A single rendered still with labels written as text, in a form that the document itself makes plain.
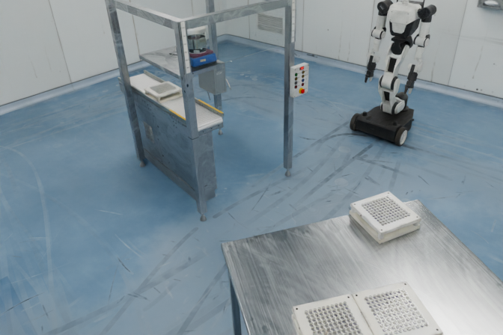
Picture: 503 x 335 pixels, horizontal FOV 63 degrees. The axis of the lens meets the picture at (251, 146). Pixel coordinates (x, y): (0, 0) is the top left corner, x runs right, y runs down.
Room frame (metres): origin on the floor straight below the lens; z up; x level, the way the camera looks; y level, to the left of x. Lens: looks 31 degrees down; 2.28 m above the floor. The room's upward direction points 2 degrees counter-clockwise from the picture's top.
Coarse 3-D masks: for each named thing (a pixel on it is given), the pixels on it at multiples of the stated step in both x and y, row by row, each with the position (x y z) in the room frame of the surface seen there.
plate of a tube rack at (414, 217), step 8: (384, 192) 1.75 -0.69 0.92; (360, 200) 1.68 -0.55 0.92; (368, 200) 1.68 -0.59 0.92; (360, 208) 1.62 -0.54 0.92; (408, 208) 1.61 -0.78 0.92; (368, 216) 1.56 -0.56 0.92; (408, 216) 1.55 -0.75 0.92; (416, 216) 1.55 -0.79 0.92; (376, 224) 1.50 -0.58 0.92; (384, 224) 1.50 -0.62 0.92; (392, 224) 1.49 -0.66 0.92; (400, 224) 1.49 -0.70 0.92; (408, 224) 1.50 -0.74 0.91; (384, 232) 1.45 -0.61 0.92
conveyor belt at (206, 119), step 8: (136, 80) 3.74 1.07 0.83; (144, 80) 3.73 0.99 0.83; (152, 80) 3.73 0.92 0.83; (168, 104) 3.17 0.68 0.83; (176, 104) 3.16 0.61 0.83; (176, 112) 3.01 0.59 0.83; (184, 112) 3.00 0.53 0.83; (200, 112) 2.99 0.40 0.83; (208, 112) 2.98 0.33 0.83; (200, 120) 2.84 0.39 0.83; (208, 120) 2.84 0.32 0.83; (216, 120) 2.85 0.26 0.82; (200, 128) 2.75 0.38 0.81
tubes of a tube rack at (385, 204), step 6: (372, 204) 1.64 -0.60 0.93; (378, 204) 1.64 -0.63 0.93; (384, 204) 1.64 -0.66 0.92; (372, 210) 1.59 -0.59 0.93; (378, 210) 1.59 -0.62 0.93; (384, 210) 1.59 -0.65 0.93; (390, 210) 1.60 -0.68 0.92; (396, 210) 1.59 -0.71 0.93; (402, 210) 1.58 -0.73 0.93; (378, 216) 1.55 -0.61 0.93; (384, 216) 1.55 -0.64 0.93; (390, 216) 1.55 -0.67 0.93; (396, 216) 1.54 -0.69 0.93
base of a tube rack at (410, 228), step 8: (352, 216) 1.64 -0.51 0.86; (360, 216) 1.61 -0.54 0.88; (360, 224) 1.58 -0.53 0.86; (368, 224) 1.55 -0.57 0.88; (368, 232) 1.52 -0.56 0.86; (376, 232) 1.50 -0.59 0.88; (392, 232) 1.49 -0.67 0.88; (400, 232) 1.49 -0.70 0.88; (408, 232) 1.51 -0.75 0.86; (376, 240) 1.46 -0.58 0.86; (384, 240) 1.45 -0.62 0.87
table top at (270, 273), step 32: (320, 224) 1.59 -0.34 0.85; (352, 224) 1.58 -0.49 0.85; (224, 256) 1.42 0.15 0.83; (256, 256) 1.39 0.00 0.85; (288, 256) 1.38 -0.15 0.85; (320, 256) 1.37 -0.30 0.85; (352, 256) 1.37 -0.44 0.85; (384, 256) 1.36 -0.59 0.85; (416, 256) 1.35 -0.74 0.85; (448, 256) 1.35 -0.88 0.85; (256, 288) 1.21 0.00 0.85; (288, 288) 1.20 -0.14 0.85; (320, 288) 1.20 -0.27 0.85; (352, 288) 1.19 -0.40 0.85; (416, 288) 1.18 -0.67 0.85; (448, 288) 1.17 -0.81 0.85; (480, 288) 1.16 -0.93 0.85; (256, 320) 1.05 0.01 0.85; (288, 320) 1.05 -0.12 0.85; (448, 320) 1.02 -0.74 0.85; (480, 320) 1.01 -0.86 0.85
